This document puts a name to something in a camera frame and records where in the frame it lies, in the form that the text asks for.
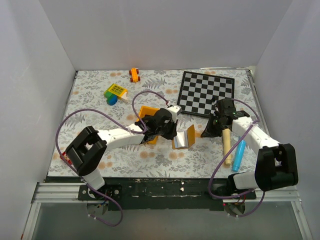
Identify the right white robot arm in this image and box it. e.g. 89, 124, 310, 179
201, 98, 299, 200

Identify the beige toy microphone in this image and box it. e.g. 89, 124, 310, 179
222, 128, 232, 167

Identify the blue toy microphone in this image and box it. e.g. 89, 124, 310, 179
232, 140, 246, 173

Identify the tan leather card holder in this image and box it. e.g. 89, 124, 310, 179
172, 125, 196, 150

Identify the yellow green toy block house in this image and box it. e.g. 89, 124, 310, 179
103, 83, 128, 106

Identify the orange toy car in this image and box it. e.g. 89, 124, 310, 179
129, 67, 141, 83

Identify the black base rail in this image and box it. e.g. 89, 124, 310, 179
74, 176, 256, 212

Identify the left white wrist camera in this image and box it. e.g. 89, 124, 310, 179
167, 105, 182, 116

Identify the yellow plastic bin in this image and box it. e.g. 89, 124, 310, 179
138, 105, 159, 145

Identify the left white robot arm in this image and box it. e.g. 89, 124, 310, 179
65, 105, 182, 200

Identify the black white chessboard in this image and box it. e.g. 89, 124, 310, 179
177, 71, 235, 118

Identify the red toy block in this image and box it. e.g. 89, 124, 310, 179
60, 151, 72, 165

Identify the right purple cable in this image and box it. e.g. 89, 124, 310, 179
207, 98, 266, 218

